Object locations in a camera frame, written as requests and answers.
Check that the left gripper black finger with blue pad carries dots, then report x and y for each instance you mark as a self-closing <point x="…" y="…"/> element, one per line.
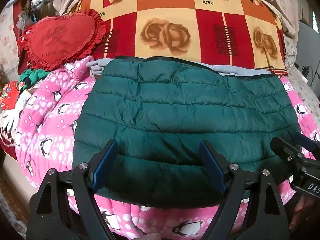
<point x="251" y="206"/>
<point x="65" y="207"/>

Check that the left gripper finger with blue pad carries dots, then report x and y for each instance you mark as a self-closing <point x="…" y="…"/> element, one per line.
<point x="308" y="144"/>

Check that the dark green quilted puffer jacket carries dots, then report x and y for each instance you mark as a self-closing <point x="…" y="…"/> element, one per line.
<point x="160" y="109"/>

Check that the person's right hand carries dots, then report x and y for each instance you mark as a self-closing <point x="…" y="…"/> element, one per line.
<point x="305" y="208"/>

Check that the grey cabinet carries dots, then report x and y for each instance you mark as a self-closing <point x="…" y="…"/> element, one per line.
<point x="308" y="53"/>

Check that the pink penguin print quilt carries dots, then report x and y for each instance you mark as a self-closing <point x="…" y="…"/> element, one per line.
<point x="45" y="139"/>

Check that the green ruffled cloth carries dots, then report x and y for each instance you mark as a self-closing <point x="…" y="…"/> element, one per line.
<point x="31" y="76"/>

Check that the red orange rose blanket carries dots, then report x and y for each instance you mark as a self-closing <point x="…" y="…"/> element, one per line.
<point x="241" y="33"/>

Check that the beige floral bedding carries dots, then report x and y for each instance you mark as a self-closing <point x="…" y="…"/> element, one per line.
<point x="270" y="2"/>

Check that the folded grey garment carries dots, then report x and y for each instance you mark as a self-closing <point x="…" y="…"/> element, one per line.
<point x="97" y="66"/>

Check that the red heart ruffled pillow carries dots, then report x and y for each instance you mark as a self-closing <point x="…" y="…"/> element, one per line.
<point x="57" y="40"/>

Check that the black charger with cable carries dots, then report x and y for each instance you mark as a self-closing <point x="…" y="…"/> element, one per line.
<point x="304" y="71"/>

